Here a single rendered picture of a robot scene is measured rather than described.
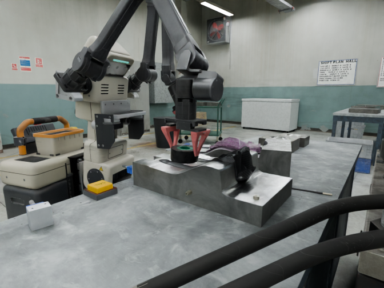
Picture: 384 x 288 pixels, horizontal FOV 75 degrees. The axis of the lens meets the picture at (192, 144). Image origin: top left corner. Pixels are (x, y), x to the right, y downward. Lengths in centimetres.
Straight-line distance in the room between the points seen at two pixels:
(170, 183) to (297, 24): 794
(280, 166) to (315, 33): 738
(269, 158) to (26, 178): 111
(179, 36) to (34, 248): 63
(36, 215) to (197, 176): 43
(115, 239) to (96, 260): 8
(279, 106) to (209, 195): 687
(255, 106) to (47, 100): 546
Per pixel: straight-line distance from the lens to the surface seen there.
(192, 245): 61
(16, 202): 154
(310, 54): 827
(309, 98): 818
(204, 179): 74
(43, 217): 77
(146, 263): 57
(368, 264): 76
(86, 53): 105
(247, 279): 45
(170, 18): 81
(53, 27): 672
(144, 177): 92
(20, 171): 143
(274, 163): 108
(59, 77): 116
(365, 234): 56
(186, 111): 66
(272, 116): 761
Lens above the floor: 114
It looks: 12 degrees down
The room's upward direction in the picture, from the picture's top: straight up
